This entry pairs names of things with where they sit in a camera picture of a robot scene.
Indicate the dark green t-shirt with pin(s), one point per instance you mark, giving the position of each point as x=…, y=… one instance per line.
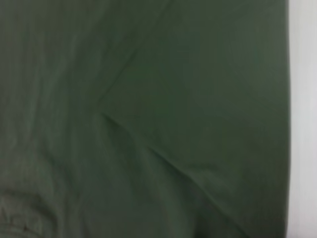
x=148, y=111

